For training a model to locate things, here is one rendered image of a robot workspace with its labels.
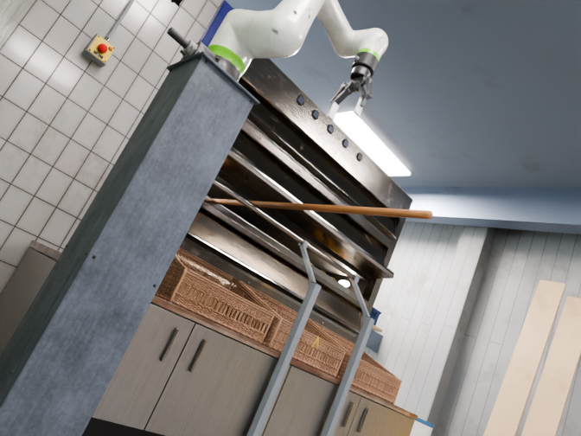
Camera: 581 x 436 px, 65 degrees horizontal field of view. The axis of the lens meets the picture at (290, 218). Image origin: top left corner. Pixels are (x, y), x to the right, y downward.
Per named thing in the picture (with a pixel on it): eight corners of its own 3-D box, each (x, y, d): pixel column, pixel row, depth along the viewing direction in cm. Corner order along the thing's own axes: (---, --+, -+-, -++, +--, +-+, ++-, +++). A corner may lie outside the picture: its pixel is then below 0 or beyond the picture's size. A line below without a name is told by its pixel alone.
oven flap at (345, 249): (206, 137, 233) (185, 145, 248) (393, 278, 336) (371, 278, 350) (207, 133, 234) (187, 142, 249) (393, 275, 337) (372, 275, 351)
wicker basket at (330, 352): (215, 323, 257) (237, 278, 264) (282, 353, 290) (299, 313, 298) (269, 347, 220) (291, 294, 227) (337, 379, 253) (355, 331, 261)
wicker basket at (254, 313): (125, 282, 223) (152, 232, 231) (213, 322, 256) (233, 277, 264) (168, 301, 186) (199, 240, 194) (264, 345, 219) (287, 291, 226)
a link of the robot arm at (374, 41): (387, 21, 177) (395, 41, 186) (358, 22, 184) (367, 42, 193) (375, 49, 174) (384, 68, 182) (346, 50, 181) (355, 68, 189)
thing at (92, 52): (81, 54, 208) (92, 36, 210) (101, 68, 213) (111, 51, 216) (86, 49, 202) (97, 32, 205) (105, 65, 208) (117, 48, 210)
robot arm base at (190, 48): (174, 32, 119) (184, 15, 121) (150, 46, 131) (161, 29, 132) (245, 96, 135) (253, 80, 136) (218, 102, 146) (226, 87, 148)
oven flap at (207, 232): (150, 217, 231) (163, 185, 242) (356, 334, 334) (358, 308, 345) (155, 215, 229) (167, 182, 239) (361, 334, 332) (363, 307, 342)
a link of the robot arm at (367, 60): (383, 66, 181) (366, 70, 188) (367, 46, 174) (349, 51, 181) (379, 79, 179) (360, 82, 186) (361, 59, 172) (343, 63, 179)
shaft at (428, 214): (432, 221, 154) (435, 213, 155) (428, 216, 152) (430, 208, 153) (192, 202, 285) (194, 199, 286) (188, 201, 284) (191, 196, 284)
